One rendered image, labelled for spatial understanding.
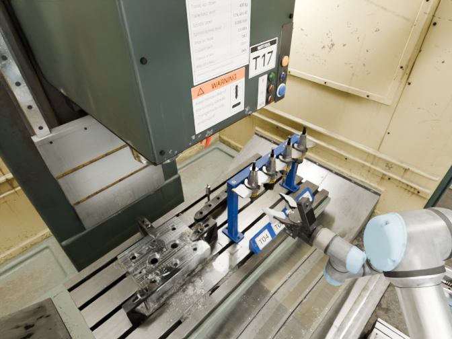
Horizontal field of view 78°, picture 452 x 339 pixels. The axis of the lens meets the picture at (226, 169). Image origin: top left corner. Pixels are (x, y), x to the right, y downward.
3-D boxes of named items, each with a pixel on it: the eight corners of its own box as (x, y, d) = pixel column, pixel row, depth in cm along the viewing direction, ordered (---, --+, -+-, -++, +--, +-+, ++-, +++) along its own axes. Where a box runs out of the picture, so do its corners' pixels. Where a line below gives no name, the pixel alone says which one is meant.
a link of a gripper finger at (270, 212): (258, 222, 104) (283, 229, 101) (259, 212, 100) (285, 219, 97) (260, 216, 106) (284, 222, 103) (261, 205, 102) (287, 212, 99)
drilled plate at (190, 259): (210, 253, 117) (210, 246, 114) (151, 303, 102) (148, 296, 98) (177, 222, 129) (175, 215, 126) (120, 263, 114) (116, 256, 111)
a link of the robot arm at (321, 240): (326, 244, 89) (339, 229, 93) (314, 235, 91) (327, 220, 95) (321, 257, 94) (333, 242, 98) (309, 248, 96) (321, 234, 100)
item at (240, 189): (254, 193, 106) (255, 192, 105) (245, 200, 103) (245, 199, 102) (241, 184, 109) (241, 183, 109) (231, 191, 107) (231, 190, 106)
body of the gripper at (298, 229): (280, 230, 103) (309, 251, 97) (284, 215, 97) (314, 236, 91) (292, 218, 107) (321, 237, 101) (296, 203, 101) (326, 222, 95)
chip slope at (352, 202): (366, 223, 167) (381, 192, 150) (300, 309, 130) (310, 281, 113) (253, 159, 216) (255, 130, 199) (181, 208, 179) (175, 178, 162)
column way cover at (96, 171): (168, 183, 156) (151, 97, 123) (85, 233, 131) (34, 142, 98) (163, 178, 159) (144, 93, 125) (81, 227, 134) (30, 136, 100)
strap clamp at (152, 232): (162, 246, 125) (157, 224, 115) (156, 250, 123) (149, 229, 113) (146, 229, 132) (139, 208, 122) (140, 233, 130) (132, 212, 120)
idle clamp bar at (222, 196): (234, 198, 146) (234, 189, 142) (200, 229, 131) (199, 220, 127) (227, 194, 149) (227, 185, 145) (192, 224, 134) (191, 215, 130)
